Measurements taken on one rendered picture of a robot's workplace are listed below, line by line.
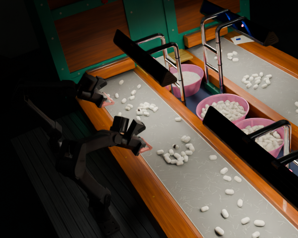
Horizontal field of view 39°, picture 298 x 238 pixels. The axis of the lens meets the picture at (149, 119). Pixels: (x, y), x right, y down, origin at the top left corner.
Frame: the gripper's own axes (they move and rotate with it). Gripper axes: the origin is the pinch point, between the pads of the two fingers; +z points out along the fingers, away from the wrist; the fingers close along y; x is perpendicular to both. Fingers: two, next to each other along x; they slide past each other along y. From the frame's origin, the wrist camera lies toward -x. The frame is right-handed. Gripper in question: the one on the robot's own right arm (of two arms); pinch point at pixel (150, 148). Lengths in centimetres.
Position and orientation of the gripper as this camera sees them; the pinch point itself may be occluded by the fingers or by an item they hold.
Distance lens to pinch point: 190.3
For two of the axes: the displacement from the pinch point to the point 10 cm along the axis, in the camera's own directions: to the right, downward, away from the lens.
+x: -4.5, 8.5, 2.7
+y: -4.2, -4.6, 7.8
